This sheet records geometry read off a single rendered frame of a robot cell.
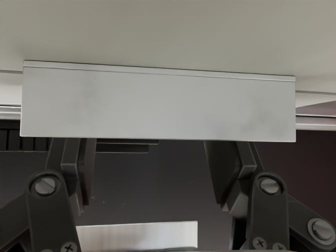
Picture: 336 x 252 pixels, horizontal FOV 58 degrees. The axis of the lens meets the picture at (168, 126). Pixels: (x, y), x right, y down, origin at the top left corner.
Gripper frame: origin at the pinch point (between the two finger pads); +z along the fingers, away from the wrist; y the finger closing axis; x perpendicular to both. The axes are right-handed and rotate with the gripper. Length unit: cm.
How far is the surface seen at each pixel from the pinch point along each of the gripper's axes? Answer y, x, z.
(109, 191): -4, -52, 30
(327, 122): 33.5, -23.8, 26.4
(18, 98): -7.1, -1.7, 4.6
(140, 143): 0.7, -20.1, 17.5
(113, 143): -2.7, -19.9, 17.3
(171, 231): 2.3, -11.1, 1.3
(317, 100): 8.2, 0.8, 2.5
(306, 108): 29.0, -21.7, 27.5
